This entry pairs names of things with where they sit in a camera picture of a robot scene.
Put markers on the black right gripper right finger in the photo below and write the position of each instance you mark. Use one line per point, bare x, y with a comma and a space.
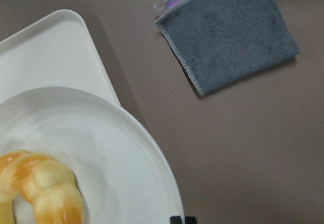
190, 220

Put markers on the cream rabbit tray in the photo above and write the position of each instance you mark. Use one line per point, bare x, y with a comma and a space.
56, 50

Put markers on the grey folded cloth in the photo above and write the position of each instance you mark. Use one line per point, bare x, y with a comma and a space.
219, 42

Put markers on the glazed twisted donut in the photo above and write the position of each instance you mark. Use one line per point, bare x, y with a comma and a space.
47, 184

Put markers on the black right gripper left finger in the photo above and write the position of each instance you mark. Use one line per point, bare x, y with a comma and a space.
176, 220

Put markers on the white round plate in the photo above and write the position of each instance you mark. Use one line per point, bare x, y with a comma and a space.
120, 170

